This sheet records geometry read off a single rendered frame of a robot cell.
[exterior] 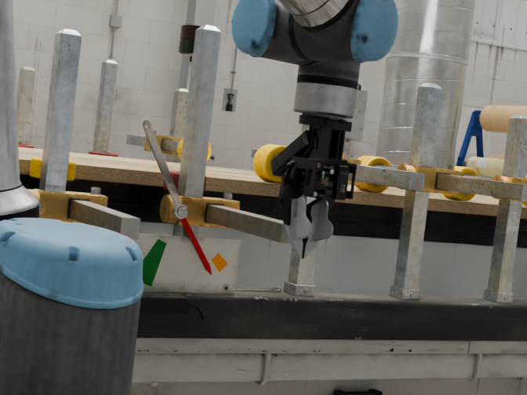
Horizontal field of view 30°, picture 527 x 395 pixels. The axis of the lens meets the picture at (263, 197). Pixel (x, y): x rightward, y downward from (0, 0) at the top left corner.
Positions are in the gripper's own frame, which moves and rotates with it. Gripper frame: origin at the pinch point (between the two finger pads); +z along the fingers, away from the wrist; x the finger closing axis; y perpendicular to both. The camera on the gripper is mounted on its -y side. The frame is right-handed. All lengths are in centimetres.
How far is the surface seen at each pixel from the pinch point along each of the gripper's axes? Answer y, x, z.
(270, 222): -7.6, -1.4, -3.0
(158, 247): -31.0, -10.0, 4.8
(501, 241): -33, 69, 0
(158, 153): -26.3, -13.8, -11.6
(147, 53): -746, 260, -87
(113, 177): -52, -12, -5
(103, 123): -141, 16, -16
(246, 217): -15.7, -1.4, -2.9
